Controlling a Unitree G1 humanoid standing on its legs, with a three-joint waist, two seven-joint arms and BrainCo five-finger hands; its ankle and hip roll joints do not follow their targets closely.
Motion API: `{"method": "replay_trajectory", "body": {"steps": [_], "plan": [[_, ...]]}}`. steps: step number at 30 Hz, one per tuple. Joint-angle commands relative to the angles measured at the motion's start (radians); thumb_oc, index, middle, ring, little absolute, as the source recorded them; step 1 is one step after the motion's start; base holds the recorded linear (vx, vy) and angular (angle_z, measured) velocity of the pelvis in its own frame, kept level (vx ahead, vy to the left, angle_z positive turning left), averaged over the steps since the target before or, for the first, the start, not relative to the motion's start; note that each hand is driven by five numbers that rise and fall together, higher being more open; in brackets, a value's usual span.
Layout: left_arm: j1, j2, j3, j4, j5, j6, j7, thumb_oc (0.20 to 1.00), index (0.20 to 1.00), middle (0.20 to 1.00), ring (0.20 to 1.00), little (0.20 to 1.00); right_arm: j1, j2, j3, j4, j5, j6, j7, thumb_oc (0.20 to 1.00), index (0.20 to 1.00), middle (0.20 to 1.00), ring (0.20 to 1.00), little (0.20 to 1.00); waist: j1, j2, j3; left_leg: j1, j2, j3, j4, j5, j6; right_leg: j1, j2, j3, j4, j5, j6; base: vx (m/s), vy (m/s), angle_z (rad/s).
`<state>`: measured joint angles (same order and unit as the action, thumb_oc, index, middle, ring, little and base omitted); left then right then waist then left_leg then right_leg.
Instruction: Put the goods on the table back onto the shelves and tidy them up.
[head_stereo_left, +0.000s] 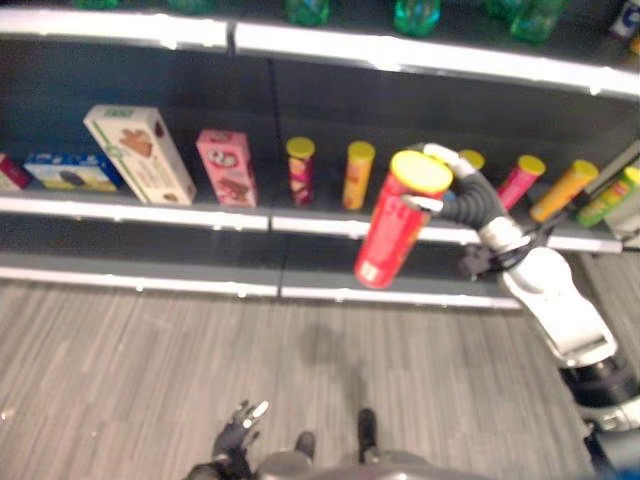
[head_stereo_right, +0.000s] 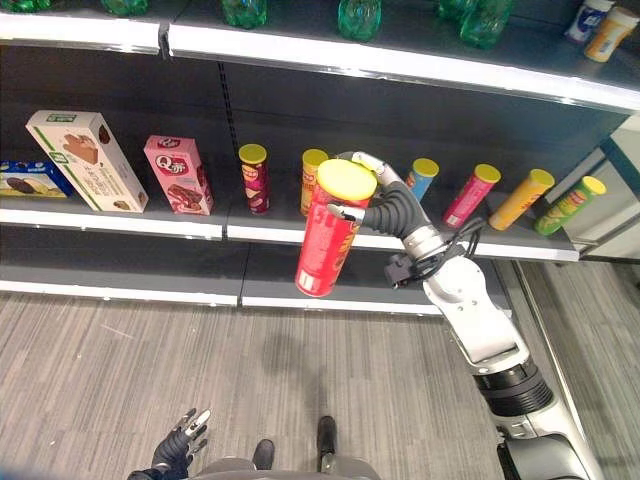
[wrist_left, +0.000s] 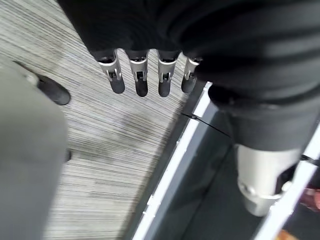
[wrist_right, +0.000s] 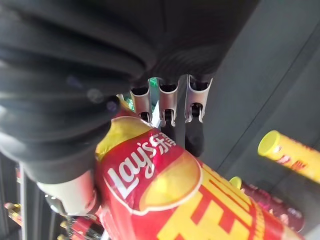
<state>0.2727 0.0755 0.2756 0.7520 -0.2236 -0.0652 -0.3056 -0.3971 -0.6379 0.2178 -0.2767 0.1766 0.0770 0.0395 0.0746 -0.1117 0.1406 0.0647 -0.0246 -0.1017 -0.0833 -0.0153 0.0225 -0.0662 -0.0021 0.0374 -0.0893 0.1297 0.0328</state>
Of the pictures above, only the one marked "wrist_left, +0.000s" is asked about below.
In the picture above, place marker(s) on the dark grey shelf unit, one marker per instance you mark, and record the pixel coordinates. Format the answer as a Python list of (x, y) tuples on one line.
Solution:
[(205, 175)]

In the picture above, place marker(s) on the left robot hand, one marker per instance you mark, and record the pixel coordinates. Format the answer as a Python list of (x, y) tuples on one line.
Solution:
[(225, 37)]

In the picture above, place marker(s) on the orange packaged good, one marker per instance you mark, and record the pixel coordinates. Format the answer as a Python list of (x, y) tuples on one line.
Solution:
[(286, 235)]

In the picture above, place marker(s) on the silver robot leg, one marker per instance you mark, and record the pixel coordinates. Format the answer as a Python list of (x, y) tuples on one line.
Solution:
[(27, 155)]

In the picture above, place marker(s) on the reddish brown packaged good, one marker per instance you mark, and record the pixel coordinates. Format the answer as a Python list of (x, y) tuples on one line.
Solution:
[(312, 200)]

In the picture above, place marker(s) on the dark robot foot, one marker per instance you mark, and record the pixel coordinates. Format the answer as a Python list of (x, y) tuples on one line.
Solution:
[(56, 91)]

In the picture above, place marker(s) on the white shelf price rail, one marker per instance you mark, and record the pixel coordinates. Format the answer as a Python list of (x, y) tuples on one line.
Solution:
[(280, 216), (176, 156)]

